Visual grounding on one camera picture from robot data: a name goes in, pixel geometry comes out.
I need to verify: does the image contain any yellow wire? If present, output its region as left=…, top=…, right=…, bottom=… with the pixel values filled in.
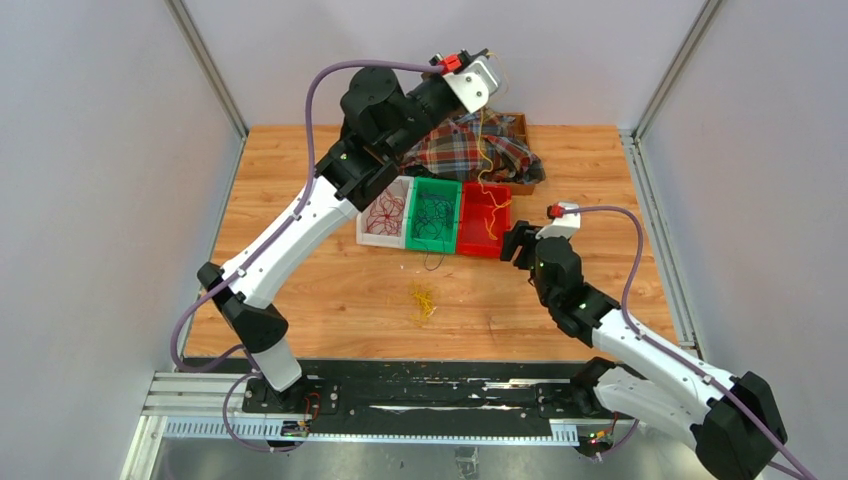
left=473, top=52, right=515, bottom=241

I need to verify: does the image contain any blue wire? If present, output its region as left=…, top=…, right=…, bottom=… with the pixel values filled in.
left=413, top=192, right=460, bottom=241

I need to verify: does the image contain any coloured wire bundle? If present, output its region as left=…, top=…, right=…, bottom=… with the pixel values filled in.
left=407, top=281, right=439, bottom=326

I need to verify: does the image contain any red wire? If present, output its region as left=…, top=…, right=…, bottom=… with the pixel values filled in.
left=364, top=188, right=407, bottom=238

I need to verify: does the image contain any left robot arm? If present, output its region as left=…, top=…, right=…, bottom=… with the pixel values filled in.
left=198, top=49, right=502, bottom=413

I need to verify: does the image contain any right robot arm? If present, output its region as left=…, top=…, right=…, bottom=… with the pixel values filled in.
left=500, top=221, right=788, bottom=479

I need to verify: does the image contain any red plastic bin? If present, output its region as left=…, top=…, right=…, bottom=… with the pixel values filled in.
left=456, top=182, right=512, bottom=259

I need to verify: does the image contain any wooden tray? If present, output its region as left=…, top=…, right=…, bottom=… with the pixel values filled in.
left=461, top=109, right=545, bottom=196

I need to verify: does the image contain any green plastic bin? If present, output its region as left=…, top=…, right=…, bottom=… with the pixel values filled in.
left=406, top=177, right=463, bottom=255

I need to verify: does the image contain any plaid flannel shirt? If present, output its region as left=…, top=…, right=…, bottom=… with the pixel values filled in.
left=400, top=109, right=547, bottom=185

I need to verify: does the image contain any white plastic bin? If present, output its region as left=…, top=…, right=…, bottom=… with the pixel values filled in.
left=356, top=176, right=414, bottom=250

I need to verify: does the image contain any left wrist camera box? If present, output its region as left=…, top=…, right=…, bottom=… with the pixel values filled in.
left=442, top=59, right=503, bottom=113

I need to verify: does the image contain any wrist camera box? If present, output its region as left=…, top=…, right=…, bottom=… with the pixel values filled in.
left=442, top=59, right=503, bottom=113
left=535, top=202, right=581, bottom=240

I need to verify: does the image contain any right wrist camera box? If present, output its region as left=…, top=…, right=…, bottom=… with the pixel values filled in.
left=535, top=202, right=581, bottom=240

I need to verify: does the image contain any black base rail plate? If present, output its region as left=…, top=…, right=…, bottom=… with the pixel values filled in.
left=178, top=357, right=631, bottom=445

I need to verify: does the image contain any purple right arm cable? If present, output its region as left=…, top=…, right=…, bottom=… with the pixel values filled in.
left=563, top=204, right=819, bottom=480

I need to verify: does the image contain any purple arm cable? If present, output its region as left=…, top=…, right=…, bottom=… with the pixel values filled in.
left=170, top=59, right=462, bottom=455
left=563, top=204, right=819, bottom=480

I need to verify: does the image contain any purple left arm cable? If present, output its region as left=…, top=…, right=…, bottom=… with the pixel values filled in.
left=170, top=59, right=462, bottom=455

